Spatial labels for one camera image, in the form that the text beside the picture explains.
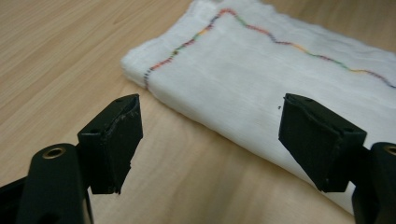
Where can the white cloth with stitched edge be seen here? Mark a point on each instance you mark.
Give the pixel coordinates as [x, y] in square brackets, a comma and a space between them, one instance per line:
[249, 77]

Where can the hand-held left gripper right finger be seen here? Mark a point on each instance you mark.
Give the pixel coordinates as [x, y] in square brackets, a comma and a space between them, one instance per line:
[320, 146]

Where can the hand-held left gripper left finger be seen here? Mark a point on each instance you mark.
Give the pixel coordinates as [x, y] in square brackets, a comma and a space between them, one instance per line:
[112, 146]

